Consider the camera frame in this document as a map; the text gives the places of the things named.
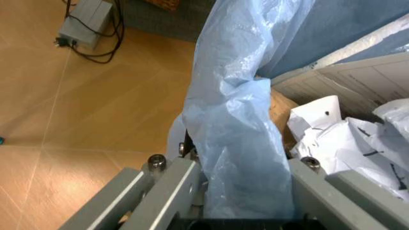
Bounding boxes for black plug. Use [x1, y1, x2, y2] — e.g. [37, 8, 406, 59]
[53, 36, 78, 48]

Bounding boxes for brown cardboard piece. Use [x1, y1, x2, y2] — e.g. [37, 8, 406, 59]
[268, 88, 301, 150]

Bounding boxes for dark grey woven sofa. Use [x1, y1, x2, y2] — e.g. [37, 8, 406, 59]
[108, 0, 220, 43]

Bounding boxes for crumpled white printed paper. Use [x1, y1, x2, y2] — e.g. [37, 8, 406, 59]
[286, 95, 409, 200]

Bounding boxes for crumpled glossy white wrapper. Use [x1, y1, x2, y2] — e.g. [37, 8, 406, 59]
[372, 97, 409, 154]

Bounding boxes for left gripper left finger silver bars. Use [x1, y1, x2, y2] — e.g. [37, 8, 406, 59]
[58, 128, 209, 230]

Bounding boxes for pale blue plastic trash bag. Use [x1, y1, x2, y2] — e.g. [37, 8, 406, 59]
[169, 0, 409, 220]

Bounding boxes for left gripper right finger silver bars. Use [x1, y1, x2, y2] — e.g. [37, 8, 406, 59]
[288, 156, 409, 230]

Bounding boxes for black power cable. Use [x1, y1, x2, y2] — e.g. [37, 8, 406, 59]
[62, 0, 126, 64]

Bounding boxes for grey power adapter box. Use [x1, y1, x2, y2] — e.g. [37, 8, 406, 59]
[57, 0, 114, 50]

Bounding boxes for orange patterned cushion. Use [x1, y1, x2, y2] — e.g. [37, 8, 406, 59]
[157, 0, 181, 12]

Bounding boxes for grey slatted trash bin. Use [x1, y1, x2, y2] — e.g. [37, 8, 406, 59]
[270, 50, 409, 120]

